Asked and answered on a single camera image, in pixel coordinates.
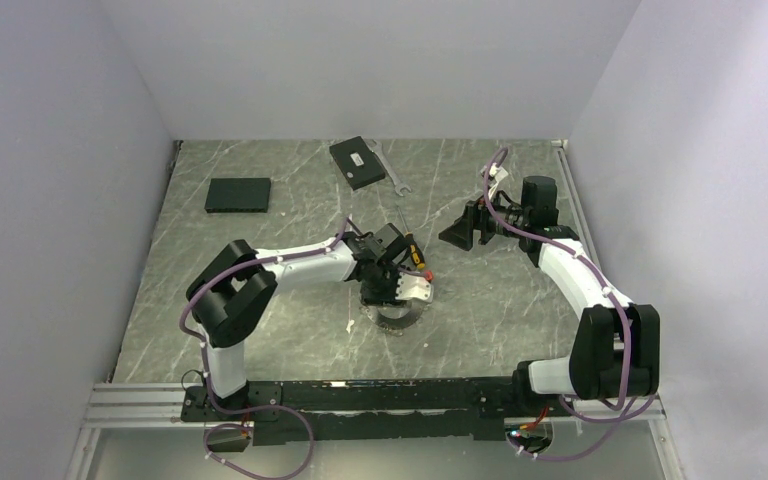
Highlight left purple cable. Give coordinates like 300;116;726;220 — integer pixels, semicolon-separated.
178;217;425;479

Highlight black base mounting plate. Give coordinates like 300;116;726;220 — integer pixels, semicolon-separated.
179;374;574;446

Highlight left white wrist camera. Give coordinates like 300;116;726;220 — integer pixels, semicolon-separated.
395;272;434;304

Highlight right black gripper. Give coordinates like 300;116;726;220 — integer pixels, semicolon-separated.
439;186;530;251

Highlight aluminium extrusion rail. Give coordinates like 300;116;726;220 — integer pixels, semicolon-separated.
82;383;667;429

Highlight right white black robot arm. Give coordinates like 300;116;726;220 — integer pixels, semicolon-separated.
438;176;660;415

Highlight black flat tray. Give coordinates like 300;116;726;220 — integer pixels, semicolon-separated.
204;178;272;214

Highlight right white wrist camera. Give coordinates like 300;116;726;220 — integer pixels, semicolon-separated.
480;164;509;191

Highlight black rectangular box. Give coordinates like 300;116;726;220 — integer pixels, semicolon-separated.
329;136;386;191

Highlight silver open-end wrench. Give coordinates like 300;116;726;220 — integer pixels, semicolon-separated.
365;139;412;197

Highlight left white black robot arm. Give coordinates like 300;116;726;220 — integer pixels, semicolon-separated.
182;223;410;420

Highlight metal disc with keyrings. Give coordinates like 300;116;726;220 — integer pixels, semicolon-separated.
360;299;428;335

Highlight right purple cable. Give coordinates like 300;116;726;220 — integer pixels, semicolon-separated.
481;145;660;464

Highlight yellow black screwdriver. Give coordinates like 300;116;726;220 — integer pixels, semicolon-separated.
396;205;427;271

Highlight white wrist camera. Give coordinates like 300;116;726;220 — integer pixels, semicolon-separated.
395;272;434;304
480;164;509;191

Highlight purple cable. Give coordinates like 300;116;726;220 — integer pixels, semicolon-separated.
178;217;425;479
481;145;660;464

